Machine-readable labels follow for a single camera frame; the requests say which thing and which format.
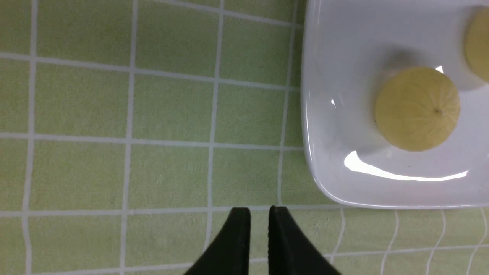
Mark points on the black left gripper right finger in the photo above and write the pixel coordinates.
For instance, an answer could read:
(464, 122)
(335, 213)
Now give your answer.
(289, 251)

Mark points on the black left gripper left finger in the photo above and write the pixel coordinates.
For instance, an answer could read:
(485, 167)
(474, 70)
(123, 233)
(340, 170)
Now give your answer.
(228, 254)

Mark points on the yellow steamed bun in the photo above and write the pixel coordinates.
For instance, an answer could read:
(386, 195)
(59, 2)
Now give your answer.
(476, 44)
(417, 109)

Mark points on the white square plate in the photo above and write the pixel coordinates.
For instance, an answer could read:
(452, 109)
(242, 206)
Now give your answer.
(350, 48)

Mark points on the yellow steamed bun on plate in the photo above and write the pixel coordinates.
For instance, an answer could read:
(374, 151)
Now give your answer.
(476, 44)

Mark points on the green checkered tablecloth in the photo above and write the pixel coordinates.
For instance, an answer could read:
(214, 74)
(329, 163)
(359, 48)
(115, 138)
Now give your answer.
(129, 128)

